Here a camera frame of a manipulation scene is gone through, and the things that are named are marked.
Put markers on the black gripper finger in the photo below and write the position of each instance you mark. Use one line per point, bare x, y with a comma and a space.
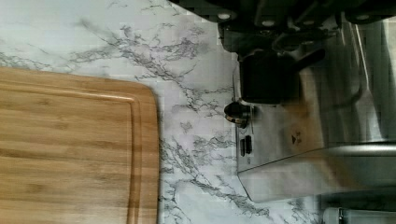
272, 79

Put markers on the silver two-slot toaster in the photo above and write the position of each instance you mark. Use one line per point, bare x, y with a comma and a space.
339, 136

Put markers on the bamboo cutting board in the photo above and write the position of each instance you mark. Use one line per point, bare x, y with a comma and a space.
77, 150

